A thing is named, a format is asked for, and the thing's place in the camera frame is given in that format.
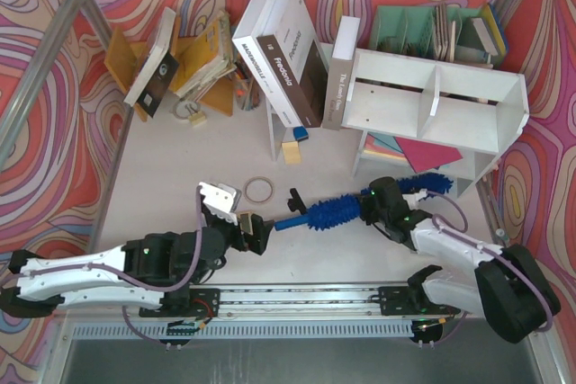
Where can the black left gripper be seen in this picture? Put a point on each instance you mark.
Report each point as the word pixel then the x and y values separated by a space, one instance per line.
pixel 254 235

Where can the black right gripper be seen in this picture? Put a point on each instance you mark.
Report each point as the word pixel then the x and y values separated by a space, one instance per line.
pixel 368 207

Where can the black detached gripper part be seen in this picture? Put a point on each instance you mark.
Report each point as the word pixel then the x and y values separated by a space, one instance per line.
pixel 295 202

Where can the blue microfiber duster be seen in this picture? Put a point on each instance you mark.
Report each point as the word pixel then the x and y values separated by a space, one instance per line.
pixel 333 212

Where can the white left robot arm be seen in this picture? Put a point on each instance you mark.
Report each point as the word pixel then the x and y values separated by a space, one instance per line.
pixel 158 274

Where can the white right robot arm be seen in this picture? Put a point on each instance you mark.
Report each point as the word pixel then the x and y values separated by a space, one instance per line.
pixel 502 284

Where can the white wooden bookshelf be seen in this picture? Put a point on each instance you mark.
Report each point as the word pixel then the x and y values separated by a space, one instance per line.
pixel 480 112

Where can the teal paper sheets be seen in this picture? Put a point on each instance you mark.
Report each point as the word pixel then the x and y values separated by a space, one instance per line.
pixel 383 145

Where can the small wooden block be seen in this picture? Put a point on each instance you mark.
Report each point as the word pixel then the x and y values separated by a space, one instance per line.
pixel 291 153

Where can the blue black small eraser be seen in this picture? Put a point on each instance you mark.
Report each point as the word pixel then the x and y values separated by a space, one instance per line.
pixel 300 134

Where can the clear pencil cup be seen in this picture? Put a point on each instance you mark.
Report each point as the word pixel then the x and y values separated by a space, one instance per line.
pixel 246 88

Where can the taupe Lonely Ones book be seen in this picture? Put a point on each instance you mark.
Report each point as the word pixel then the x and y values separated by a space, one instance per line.
pixel 339 72

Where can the yellow worn books stack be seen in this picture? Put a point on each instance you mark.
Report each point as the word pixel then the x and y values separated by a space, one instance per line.
pixel 208 58

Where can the white book black cover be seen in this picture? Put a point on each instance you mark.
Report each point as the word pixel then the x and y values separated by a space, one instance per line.
pixel 155 66

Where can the teal desk organizer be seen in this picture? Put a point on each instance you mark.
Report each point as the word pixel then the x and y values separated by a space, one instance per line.
pixel 441 32

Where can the white Mademoiselle book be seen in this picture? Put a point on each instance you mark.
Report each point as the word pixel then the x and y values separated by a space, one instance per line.
pixel 249 28

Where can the brown Fredonia book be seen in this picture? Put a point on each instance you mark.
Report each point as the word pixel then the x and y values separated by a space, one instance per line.
pixel 292 48

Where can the blue yellow folders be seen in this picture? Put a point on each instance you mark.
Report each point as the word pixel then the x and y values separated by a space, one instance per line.
pixel 489 31

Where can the yellow wooden book rack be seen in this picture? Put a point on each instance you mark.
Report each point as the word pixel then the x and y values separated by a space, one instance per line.
pixel 120 60

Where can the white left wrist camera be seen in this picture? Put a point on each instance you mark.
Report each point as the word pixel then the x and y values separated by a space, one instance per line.
pixel 221 200

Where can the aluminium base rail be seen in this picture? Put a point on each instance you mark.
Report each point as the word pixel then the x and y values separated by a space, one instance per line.
pixel 273 312

